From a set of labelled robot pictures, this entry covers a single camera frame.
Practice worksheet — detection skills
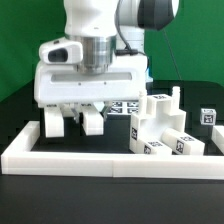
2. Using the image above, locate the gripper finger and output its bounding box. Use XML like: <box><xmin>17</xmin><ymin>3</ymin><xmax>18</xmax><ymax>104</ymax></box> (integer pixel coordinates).
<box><xmin>71</xmin><ymin>104</ymin><xmax>80</xmax><ymax>123</ymax></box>
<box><xmin>101</xmin><ymin>101</ymin><xmax>113</xmax><ymax>120</ymax></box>

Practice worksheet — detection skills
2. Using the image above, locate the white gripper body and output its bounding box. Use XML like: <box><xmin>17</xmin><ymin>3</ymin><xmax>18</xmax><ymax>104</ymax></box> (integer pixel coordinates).
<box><xmin>34</xmin><ymin>55</ymin><xmax>148</xmax><ymax>108</ymax></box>

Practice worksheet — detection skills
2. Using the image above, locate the white chair back part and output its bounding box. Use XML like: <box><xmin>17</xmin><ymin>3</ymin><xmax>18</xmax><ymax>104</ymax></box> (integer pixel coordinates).
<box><xmin>44</xmin><ymin>104</ymin><xmax>104</xmax><ymax>138</ymax></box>

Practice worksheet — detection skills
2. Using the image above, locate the white chair seat part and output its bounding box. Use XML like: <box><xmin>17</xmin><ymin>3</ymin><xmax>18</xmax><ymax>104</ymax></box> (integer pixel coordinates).
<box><xmin>129</xmin><ymin>86</ymin><xmax>186</xmax><ymax>154</ymax></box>

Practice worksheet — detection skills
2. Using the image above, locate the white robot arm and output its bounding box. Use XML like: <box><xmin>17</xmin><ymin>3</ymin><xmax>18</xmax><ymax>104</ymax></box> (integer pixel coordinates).
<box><xmin>34</xmin><ymin>0</ymin><xmax>179</xmax><ymax>108</ymax></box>

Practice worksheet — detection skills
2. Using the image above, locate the white tag sheet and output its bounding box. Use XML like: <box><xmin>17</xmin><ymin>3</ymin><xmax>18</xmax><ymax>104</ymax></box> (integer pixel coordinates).
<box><xmin>108</xmin><ymin>101</ymin><xmax>139</xmax><ymax>115</ymax></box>

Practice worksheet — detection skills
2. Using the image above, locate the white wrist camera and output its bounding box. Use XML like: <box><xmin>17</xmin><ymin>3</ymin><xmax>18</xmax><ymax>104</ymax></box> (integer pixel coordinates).
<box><xmin>39</xmin><ymin>38</ymin><xmax>83</xmax><ymax>65</ymax></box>

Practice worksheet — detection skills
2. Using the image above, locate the white U-shaped fence frame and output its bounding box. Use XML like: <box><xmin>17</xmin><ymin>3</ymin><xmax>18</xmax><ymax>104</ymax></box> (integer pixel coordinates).
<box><xmin>1</xmin><ymin>121</ymin><xmax>224</xmax><ymax>180</ymax></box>

